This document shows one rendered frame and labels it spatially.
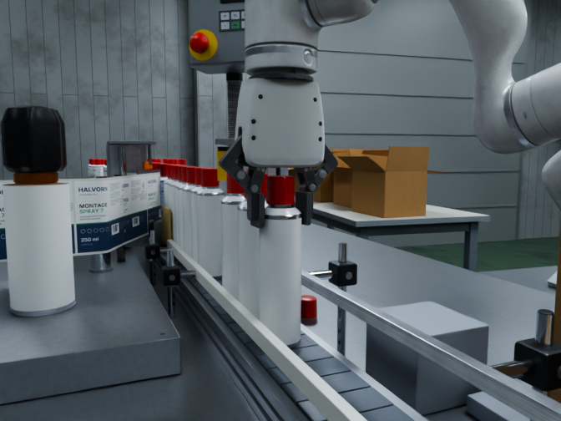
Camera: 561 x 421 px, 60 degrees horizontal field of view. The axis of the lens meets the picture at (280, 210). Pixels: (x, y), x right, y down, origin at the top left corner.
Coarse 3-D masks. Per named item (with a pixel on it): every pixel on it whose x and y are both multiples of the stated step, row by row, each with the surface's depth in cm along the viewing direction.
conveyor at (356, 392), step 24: (216, 312) 72; (240, 336) 62; (264, 360) 54; (312, 360) 54; (336, 360) 54; (288, 384) 49; (336, 384) 49; (360, 384) 49; (312, 408) 44; (360, 408) 44; (384, 408) 44
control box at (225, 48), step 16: (192, 0) 95; (208, 0) 94; (192, 16) 95; (208, 16) 94; (192, 32) 95; (208, 32) 95; (224, 32) 94; (240, 32) 93; (208, 48) 95; (224, 48) 94; (240, 48) 94; (192, 64) 97; (208, 64) 96; (224, 64) 95; (240, 64) 95
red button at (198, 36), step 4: (192, 36) 93; (196, 36) 92; (200, 36) 92; (204, 36) 92; (192, 40) 93; (196, 40) 92; (200, 40) 92; (204, 40) 92; (208, 40) 93; (192, 44) 93; (196, 44) 92; (200, 44) 92; (204, 44) 92; (208, 44) 93; (192, 48) 93; (196, 48) 93; (200, 48) 93; (204, 48) 93; (196, 52) 93; (200, 52) 93; (204, 52) 94
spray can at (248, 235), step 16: (240, 208) 64; (240, 224) 65; (240, 240) 65; (256, 240) 64; (240, 256) 65; (256, 256) 64; (240, 272) 66; (256, 272) 64; (240, 288) 66; (256, 288) 65; (256, 304) 65
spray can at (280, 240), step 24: (288, 192) 56; (288, 216) 55; (264, 240) 56; (288, 240) 56; (264, 264) 57; (288, 264) 56; (264, 288) 57; (288, 288) 56; (264, 312) 57; (288, 312) 57; (288, 336) 57
